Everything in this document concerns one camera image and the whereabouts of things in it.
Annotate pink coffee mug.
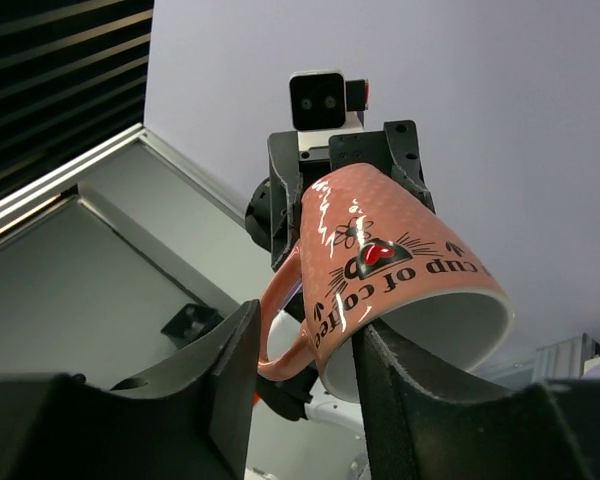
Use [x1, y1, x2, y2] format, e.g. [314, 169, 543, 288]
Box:
[258, 163, 514, 402]

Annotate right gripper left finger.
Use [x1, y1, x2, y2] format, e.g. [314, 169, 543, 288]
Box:
[0, 300, 260, 479]

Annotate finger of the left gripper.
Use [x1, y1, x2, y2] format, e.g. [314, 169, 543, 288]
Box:
[384, 122, 435, 213]
[269, 164, 302, 272]

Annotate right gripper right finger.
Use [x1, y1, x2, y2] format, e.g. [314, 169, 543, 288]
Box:
[352, 320, 600, 479]

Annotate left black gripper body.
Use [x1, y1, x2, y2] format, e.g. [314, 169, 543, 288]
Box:
[244, 119, 421, 256]

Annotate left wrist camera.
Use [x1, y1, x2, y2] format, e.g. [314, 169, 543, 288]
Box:
[289, 69, 370, 158]

